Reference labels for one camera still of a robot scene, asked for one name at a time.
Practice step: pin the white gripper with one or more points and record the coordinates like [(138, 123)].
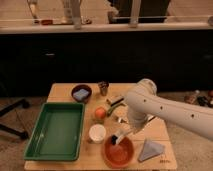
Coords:
[(121, 132)]

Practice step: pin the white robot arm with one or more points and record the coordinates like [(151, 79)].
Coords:
[(142, 100)]

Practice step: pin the red bowl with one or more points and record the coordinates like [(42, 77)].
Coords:
[(117, 156)]

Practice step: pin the dark purple bowl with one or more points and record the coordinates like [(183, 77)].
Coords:
[(82, 86)]

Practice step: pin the white cup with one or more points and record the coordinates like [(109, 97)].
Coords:
[(97, 133)]

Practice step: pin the green vegetable toy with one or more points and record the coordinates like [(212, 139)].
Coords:
[(112, 108)]

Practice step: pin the orange fruit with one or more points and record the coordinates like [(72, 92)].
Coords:
[(100, 113)]

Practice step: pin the grey folded cloth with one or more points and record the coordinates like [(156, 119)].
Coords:
[(150, 149)]

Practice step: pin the blue sponge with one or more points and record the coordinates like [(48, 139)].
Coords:
[(81, 94)]

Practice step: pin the green plastic tray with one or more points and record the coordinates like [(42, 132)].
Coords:
[(57, 133)]

